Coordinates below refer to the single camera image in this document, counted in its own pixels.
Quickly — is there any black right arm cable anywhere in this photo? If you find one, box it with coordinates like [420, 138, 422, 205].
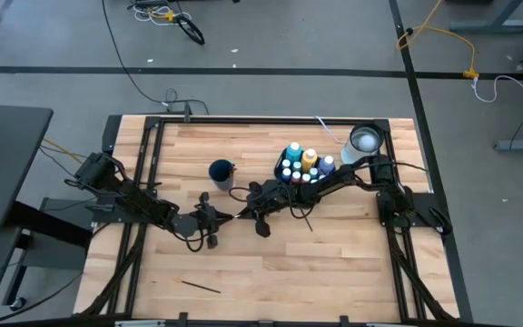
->
[228, 185, 317, 233]

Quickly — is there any thin yellow cable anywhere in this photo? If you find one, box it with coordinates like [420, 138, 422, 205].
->
[42, 137, 85, 164]

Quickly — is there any black metal table frame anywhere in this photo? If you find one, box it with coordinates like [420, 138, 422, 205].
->
[73, 113, 475, 327]

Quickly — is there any yellow extension cable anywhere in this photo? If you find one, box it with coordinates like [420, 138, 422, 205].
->
[395, 0, 480, 81]

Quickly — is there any teal plastic caddy bin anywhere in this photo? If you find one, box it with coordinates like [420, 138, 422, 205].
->
[273, 144, 337, 188]

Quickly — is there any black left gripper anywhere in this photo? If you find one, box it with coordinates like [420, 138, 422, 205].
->
[195, 191, 236, 250]

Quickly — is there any white lamp cord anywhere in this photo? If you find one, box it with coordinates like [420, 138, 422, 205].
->
[314, 114, 343, 144]

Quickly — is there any large purple paint bottle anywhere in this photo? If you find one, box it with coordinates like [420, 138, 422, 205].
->
[318, 155, 337, 176]

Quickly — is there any blue-grey plastic cup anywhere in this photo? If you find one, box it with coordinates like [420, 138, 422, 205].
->
[208, 158, 238, 192]

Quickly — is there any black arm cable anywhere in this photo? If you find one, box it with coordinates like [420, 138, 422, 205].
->
[228, 185, 317, 233]
[170, 226, 208, 253]

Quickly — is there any large teal paint bottle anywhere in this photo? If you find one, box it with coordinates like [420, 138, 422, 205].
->
[285, 142, 303, 164]

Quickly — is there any black rolling cart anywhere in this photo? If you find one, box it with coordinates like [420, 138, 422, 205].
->
[0, 195, 97, 319]

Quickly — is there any large yellow paint bottle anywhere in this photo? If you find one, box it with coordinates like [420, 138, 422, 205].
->
[301, 148, 319, 173]

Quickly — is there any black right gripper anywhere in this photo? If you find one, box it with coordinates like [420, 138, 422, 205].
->
[238, 179, 303, 239]

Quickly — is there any white and yellow cable bundle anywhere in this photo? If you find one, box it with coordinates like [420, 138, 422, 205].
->
[127, 0, 207, 46]

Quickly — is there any long black cable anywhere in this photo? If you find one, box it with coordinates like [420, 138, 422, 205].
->
[101, 0, 211, 115]

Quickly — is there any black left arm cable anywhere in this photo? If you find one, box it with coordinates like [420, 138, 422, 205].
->
[170, 226, 208, 253]

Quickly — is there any grey desk leg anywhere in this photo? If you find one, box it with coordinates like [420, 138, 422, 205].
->
[492, 137, 523, 153]
[447, 0, 523, 34]

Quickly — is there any black side desk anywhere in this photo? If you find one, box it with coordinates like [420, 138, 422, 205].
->
[0, 102, 54, 232]

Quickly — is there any white floor cable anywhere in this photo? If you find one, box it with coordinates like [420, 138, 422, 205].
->
[471, 74, 523, 124]

